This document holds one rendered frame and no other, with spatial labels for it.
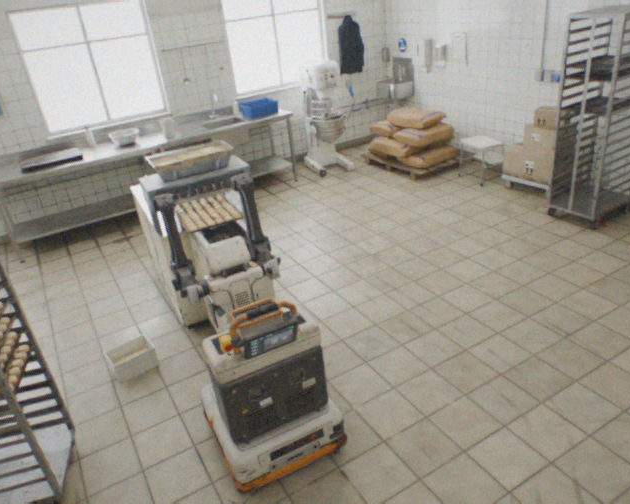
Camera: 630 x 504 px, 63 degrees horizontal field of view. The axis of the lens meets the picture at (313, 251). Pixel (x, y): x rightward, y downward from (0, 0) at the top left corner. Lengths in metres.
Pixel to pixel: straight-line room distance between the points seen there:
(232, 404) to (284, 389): 0.27
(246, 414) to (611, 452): 1.86
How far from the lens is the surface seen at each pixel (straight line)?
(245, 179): 2.79
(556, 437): 3.19
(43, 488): 3.20
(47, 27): 6.60
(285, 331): 2.36
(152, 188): 3.61
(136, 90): 6.76
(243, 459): 2.72
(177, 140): 6.07
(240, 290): 2.65
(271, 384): 2.58
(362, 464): 2.96
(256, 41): 7.21
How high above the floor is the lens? 2.28
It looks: 27 degrees down
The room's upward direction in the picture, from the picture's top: 7 degrees counter-clockwise
